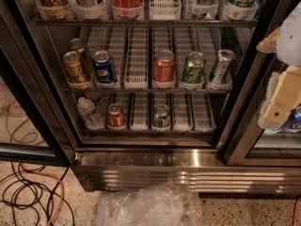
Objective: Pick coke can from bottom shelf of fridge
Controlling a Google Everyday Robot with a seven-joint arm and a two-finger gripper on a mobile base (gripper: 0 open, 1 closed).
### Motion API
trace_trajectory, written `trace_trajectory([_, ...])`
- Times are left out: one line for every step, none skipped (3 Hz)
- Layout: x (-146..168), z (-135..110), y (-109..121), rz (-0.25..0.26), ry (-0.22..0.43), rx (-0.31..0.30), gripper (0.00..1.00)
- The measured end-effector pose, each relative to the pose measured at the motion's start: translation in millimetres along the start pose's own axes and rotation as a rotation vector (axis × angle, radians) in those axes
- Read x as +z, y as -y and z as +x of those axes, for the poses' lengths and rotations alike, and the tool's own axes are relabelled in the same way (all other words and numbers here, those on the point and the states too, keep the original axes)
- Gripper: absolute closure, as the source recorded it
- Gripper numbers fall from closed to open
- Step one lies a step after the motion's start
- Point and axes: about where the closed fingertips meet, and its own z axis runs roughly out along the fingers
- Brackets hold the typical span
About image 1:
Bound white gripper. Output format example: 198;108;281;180
256;27;301;133

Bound red coke can bottom shelf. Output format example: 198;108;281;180
106;104;125;130

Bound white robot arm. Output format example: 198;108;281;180
257;2;301;133

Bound blue can behind right door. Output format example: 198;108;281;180
283;105;301;133

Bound slim silver can middle shelf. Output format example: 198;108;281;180
210;49;235;85

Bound green can middle shelf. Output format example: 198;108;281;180
181;51;205;85

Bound red can middle shelf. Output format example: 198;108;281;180
153;50;175;83

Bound green can bottom shelf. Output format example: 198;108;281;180
152;105;170;130

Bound stainless steel glass-door fridge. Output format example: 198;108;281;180
0;0;301;194

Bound blue pepsi can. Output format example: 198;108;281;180
92;50;117;84

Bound gold can front middle shelf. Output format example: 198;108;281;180
63;51;90;84

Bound gold can rear middle shelf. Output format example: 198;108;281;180
68;38;90;65

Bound open glass fridge door left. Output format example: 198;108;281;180
0;14;73;167

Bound clear plastic bin with wrap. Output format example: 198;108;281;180
96;184;202;226

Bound clear water bottle rear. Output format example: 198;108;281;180
85;91;103;103

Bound clear water bottle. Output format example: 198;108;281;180
85;91;103;103
77;97;103;130

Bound clear water bottle front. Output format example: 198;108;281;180
77;97;103;130

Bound orange cable right floor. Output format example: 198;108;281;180
292;197;301;226

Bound orange cable floor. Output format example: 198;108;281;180
19;162;66;226
292;197;301;226

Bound orange cable left floor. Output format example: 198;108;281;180
19;162;66;226

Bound black cable on floor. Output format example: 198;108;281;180
0;161;76;226

